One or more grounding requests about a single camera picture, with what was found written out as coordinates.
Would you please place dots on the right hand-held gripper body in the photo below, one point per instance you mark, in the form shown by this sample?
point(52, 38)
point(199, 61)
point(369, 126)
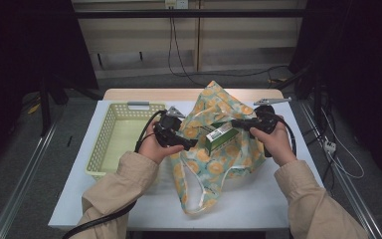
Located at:
point(267, 119)

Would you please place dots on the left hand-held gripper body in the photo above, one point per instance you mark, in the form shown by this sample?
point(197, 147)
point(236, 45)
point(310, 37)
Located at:
point(167, 129)

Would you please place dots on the green carton box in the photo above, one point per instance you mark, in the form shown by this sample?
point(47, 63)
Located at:
point(220, 139)

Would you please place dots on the orange-slice print cloth bag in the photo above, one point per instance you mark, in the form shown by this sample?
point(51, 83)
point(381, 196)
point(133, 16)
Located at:
point(219, 159)

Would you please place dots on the pale green perforated basket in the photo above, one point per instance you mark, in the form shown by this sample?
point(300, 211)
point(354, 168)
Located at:
point(122, 139)

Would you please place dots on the person's left hand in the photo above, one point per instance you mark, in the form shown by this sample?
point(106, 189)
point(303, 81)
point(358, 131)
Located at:
point(152, 149)

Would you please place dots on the person's right hand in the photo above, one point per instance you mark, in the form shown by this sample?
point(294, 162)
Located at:
point(280, 146)

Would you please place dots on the black metal stand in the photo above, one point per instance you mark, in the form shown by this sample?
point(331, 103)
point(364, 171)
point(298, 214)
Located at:
point(317, 96)
point(44, 109)

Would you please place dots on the white power strip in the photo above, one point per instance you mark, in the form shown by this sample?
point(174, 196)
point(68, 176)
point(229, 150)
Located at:
point(330, 146)

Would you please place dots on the yellow floor marker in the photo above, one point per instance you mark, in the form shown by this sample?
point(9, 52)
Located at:
point(34, 108)

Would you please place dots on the aluminium floor rail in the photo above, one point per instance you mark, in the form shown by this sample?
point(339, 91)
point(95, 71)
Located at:
point(23, 186)
point(348, 186)

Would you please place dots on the black horizontal frame bar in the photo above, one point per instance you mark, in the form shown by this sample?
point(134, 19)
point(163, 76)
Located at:
point(185, 13)

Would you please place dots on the white wall socket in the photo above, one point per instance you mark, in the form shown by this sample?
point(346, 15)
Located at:
point(176, 3)

